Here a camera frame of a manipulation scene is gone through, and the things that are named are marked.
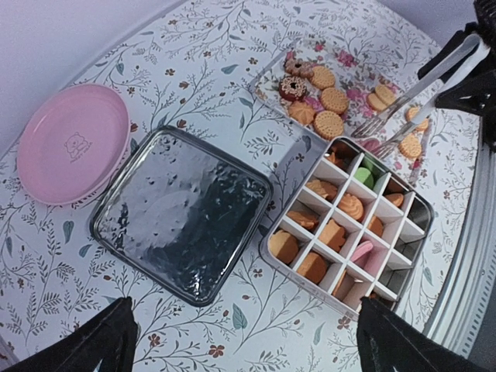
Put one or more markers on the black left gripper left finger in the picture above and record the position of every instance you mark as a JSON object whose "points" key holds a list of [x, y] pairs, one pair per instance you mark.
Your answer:
{"points": [[106, 342]]}

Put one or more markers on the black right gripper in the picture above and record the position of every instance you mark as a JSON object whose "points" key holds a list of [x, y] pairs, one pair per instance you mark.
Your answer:
{"points": [[475, 93]]}

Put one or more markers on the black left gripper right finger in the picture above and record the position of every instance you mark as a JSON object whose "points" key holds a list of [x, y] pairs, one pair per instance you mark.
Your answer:
{"points": [[388, 343]]}

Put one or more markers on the pink sandwich cookie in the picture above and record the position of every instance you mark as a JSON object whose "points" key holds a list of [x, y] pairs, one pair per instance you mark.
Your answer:
{"points": [[370, 144], [361, 250]]}

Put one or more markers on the green sandwich cookie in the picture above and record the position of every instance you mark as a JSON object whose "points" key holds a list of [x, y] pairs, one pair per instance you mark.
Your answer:
{"points": [[365, 176]]}

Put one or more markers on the silver tin lid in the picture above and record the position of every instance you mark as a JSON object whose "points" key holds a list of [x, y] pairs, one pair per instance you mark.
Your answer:
{"points": [[182, 211]]}

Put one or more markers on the small swirl butter cookie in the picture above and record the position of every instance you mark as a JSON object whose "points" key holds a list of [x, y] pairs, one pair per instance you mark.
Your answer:
{"points": [[302, 112]]}

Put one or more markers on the pink divided cookie tin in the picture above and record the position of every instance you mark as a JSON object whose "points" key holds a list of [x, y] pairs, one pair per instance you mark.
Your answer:
{"points": [[332, 213]]}

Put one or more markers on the round cracker cookie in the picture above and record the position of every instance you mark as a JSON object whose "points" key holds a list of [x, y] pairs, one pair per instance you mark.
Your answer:
{"points": [[328, 125], [334, 100], [322, 78]]}

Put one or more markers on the floral cookie tray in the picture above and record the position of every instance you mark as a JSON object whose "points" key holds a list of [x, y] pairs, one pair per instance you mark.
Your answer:
{"points": [[266, 124]]}

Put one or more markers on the brown flower donut cookie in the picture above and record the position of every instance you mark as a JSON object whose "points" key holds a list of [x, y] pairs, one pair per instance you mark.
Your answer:
{"points": [[299, 68]]}

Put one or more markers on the chocolate sprinkle donut cookie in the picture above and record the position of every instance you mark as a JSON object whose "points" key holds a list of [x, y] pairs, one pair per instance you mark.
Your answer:
{"points": [[292, 88]]}

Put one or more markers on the pink plate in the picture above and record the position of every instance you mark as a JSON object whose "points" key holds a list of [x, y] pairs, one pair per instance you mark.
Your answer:
{"points": [[72, 144]]}

